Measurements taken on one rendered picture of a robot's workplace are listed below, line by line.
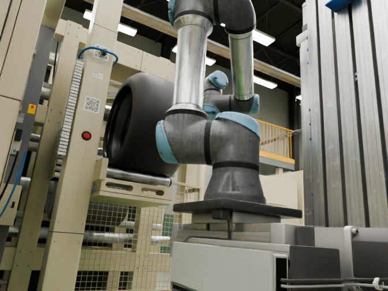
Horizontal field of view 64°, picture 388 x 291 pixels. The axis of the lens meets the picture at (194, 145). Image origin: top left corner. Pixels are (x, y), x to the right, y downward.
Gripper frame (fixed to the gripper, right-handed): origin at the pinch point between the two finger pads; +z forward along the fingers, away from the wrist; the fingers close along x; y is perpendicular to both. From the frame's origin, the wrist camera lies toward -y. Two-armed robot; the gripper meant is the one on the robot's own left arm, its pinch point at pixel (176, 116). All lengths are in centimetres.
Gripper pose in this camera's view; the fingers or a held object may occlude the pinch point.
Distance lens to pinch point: 149.6
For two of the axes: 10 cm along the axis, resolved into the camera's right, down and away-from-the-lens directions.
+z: -5.4, 3.0, 7.9
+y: 0.0, -9.3, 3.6
